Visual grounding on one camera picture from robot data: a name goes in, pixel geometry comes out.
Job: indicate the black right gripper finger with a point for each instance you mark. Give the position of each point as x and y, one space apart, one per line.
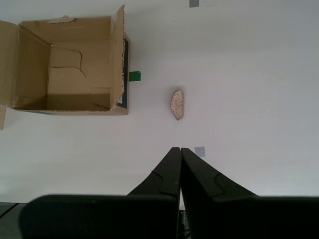
112 216
249 219

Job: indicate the speckled pinkish granite rock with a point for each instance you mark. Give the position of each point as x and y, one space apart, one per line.
177 104

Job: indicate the open brown cardboard box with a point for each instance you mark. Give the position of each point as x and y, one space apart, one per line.
74 82

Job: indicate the green tape square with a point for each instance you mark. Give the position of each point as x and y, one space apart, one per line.
135 76

